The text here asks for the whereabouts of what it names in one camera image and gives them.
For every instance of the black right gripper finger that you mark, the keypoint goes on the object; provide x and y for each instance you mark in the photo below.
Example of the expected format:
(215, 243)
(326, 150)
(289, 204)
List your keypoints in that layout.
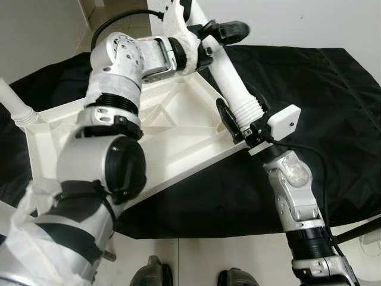
(226, 118)

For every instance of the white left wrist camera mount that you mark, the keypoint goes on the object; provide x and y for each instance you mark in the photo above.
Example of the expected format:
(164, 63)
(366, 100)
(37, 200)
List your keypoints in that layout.
(178, 18)

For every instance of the grey robot left leg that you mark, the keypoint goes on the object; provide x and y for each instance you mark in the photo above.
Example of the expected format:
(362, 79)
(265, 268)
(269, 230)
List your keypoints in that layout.
(152, 274)

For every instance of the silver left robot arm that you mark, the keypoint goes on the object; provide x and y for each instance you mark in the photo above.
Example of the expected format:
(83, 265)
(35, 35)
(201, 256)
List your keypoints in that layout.
(119, 56)

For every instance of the black fabric table cover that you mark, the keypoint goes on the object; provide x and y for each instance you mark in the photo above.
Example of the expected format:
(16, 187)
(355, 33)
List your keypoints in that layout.
(333, 119)

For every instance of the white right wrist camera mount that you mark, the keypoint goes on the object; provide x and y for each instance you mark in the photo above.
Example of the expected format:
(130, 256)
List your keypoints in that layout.
(284, 122)

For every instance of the white plastic children table top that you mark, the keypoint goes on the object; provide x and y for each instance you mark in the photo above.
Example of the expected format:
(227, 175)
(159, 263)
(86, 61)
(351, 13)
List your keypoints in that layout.
(178, 137)

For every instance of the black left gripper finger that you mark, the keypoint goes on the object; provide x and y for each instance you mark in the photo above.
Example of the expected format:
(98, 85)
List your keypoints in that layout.
(229, 30)

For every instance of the black metal table leg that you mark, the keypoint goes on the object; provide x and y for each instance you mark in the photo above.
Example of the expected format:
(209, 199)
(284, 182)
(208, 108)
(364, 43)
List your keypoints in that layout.
(357, 229)
(109, 256)

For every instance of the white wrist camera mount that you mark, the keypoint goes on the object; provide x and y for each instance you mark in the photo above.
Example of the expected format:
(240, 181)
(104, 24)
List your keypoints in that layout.
(178, 18)
(284, 122)

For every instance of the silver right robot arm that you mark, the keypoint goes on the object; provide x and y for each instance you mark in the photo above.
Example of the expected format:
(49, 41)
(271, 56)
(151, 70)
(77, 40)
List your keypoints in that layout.
(294, 179)

